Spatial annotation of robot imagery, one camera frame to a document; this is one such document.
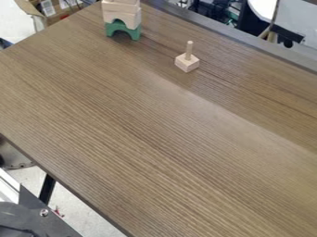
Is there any wooden cube with hole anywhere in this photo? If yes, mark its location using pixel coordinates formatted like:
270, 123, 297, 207
173, 53, 201, 74

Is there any thin wooden cylinder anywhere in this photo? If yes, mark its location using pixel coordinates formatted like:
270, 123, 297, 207
183, 40, 195, 61

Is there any green arch block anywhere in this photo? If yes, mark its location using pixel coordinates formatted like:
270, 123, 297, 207
104, 19, 144, 42

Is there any light wooden arch block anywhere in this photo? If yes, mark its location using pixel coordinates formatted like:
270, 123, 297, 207
101, 6, 143, 31

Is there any light wooden flat block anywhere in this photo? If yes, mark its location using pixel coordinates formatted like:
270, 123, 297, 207
100, 0, 143, 15

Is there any cardboard box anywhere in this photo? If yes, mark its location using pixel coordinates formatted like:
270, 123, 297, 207
13, 0, 101, 33

